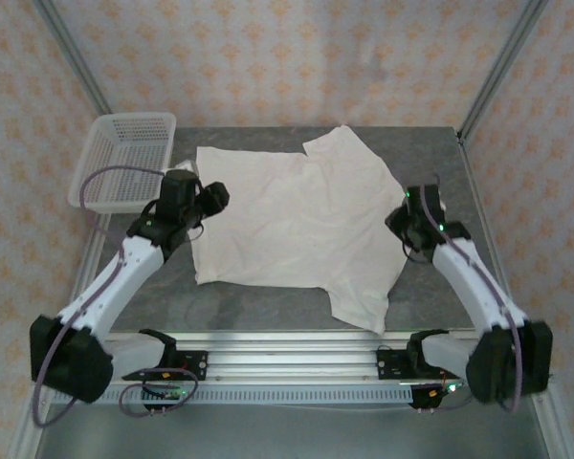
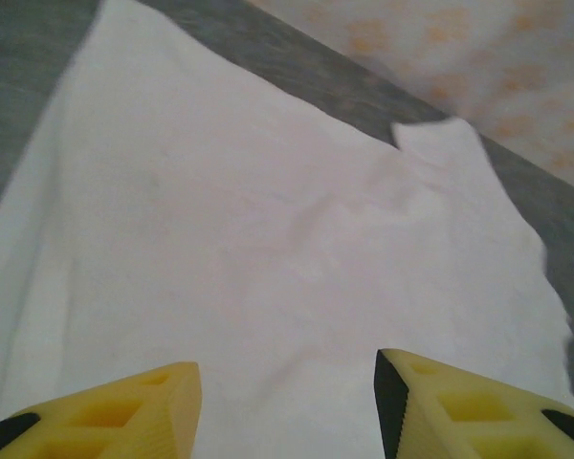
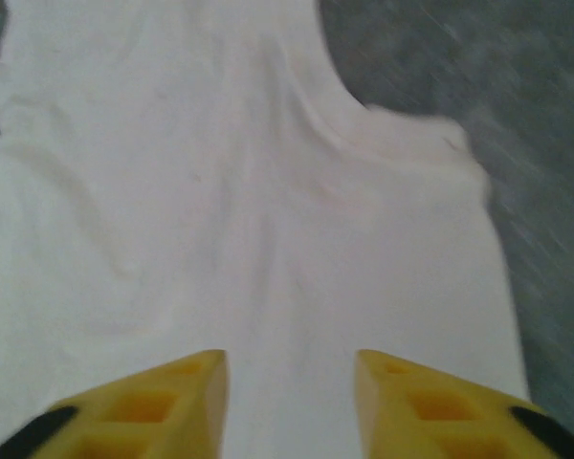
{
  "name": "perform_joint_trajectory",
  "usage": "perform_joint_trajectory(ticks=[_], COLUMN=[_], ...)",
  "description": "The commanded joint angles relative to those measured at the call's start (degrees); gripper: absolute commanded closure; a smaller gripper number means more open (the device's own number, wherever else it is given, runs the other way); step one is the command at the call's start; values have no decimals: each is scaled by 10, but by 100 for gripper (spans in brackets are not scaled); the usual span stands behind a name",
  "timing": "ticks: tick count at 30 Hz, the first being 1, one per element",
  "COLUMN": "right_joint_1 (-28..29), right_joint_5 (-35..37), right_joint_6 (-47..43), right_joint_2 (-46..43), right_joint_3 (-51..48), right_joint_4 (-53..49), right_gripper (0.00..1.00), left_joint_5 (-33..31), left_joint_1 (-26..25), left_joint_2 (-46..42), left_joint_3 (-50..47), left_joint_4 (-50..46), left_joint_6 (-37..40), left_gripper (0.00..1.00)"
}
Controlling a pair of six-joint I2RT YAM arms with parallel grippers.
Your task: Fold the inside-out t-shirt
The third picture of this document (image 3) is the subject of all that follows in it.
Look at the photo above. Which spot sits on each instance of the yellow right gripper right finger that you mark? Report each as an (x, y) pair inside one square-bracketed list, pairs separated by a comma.
[(435, 425)]

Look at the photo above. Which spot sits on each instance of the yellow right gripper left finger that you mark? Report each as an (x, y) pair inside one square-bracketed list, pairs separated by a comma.
[(148, 421)]

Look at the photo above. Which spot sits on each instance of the white t-shirt with black print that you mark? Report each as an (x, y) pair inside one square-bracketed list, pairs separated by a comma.
[(220, 191)]

